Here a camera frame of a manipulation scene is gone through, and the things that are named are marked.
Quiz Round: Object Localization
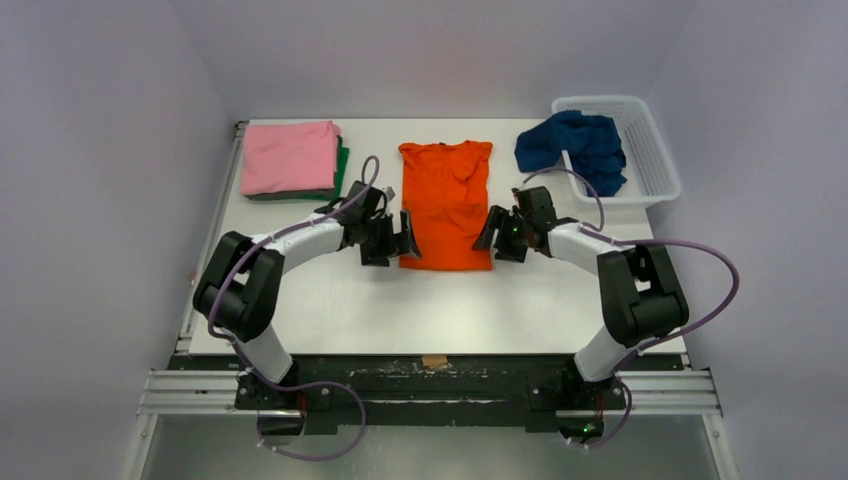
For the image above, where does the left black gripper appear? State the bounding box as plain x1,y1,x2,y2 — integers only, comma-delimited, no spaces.
358,208,418,266

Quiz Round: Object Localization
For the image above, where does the orange t shirt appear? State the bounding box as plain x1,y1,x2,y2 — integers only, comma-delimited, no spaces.
398,140,493,272

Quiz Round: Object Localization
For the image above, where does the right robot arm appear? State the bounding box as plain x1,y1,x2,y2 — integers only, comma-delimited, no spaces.
472,187,689,407

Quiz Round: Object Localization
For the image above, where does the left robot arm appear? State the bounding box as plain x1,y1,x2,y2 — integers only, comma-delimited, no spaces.
192,181,421,409

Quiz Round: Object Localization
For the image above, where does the folded green t shirt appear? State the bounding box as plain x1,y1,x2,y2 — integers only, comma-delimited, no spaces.
246,136,350,202

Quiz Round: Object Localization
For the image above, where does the brown tape piece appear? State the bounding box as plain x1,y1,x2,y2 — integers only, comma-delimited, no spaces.
421,355,450,370

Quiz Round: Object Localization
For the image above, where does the blue t shirt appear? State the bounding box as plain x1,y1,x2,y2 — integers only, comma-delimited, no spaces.
514,110,627,197

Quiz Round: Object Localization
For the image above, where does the folded pink t shirt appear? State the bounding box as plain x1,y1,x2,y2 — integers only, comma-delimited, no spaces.
240,120,341,196

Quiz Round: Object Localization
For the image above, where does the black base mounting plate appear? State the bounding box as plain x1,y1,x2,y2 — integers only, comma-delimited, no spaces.
167,354,682,438

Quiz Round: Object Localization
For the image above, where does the white plastic basket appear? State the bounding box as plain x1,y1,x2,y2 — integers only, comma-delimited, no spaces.
551,95,681,209

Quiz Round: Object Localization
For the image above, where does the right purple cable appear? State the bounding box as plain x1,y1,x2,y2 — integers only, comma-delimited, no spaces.
511,166,741,450

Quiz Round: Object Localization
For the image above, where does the purple cable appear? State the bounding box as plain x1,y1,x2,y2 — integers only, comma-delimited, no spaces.
206,155,382,463
511,166,741,450

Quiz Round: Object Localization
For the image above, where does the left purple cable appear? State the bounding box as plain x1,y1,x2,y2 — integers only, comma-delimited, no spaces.
206,155,382,463

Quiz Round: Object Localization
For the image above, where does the aluminium table frame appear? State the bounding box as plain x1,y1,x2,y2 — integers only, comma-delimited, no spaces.
120,118,738,479

